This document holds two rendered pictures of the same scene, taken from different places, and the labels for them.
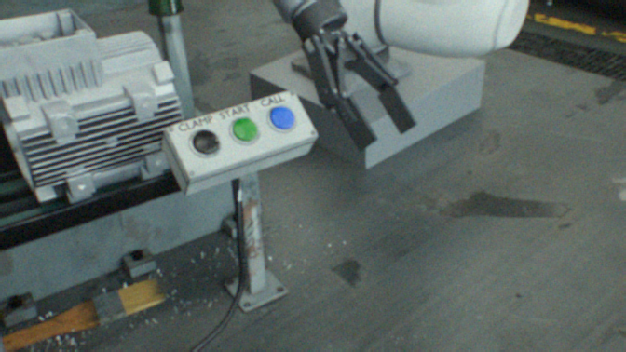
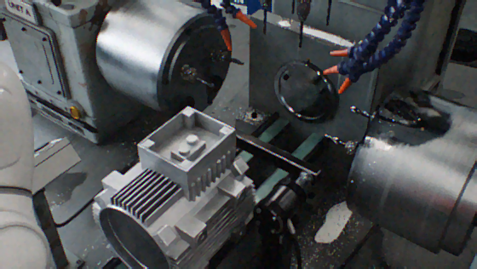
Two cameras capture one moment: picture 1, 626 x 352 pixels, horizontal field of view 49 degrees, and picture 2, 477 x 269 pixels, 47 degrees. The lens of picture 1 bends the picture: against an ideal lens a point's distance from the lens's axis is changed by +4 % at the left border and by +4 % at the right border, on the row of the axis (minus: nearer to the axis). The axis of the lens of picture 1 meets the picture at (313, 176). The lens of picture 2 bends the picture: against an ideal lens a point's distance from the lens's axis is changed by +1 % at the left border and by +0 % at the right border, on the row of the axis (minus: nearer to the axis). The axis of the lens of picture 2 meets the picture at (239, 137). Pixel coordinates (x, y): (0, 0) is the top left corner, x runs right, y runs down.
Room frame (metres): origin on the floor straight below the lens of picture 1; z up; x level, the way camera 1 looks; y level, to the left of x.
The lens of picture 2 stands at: (1.43, 0.16, 1.70)
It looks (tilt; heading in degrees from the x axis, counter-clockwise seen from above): 41 degrees down; 157
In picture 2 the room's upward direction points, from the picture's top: straight up
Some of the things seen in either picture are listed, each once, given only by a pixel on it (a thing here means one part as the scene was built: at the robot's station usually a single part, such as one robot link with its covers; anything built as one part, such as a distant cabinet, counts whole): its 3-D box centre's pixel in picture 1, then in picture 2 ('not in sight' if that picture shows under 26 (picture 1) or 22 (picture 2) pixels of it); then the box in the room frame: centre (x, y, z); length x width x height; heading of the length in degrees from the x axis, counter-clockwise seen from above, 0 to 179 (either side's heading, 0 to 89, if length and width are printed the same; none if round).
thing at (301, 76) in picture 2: not in sight; (303, 93); (0.63, 0.65, 1.02); 0.15 x 0.02 x 0.15; 30
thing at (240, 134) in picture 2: not in sight; (259, 149); (0.76, 0.49, 1.01); 0.26 x 0.04 x 0.03; 30
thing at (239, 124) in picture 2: not in sight; (254, 134); (0.55, 0.58, 0.86); 0.07 x 0.06 x 0.12; 30
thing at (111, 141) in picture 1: (90, 115); (176, 208); (0.83, 0.30, 1.01); 0.20 x 0.19 x 0.19; 121
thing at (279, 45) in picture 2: not in sight; (317, 94); (0.60, 0.71, 0.97); 0.30 x 0.11 x 0.34; 30
